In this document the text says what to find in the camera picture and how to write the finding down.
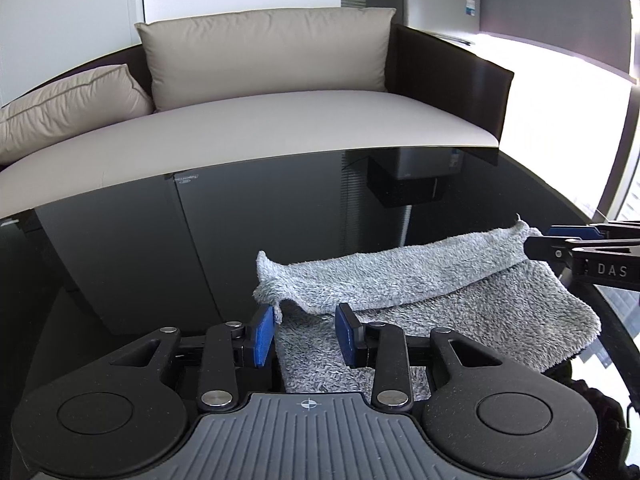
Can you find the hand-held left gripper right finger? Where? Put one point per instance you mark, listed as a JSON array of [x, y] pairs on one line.
[[346, 338]]

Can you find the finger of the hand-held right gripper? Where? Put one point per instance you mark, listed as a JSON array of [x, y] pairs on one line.
[[575, 231], [545, 249]]

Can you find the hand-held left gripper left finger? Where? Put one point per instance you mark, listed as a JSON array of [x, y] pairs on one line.
[[262, 338]]

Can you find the grey towel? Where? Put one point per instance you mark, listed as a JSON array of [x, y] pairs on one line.
[[450, 280]]

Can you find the dark brown sofa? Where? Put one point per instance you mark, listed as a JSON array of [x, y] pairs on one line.
[[300, 120]]

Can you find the silver mini fridge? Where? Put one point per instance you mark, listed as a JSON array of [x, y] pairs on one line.
[[430, 2]]

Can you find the large beige cushion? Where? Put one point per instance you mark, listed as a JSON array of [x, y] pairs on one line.
[[265, 55]]

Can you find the small beige cushion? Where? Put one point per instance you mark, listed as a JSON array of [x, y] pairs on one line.
[[65, 110]]

